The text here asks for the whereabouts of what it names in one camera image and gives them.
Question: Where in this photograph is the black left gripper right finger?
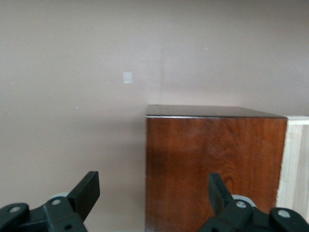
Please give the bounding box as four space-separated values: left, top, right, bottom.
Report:
199 172 309 232

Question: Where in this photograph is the wooden drawer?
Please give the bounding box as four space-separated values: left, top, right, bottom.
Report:
275 116 309 224

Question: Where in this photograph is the dark brown wooden cabinet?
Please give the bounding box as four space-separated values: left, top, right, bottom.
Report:
144 104 288 232

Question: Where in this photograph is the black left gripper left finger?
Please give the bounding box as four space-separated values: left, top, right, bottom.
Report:
0 171 100 232

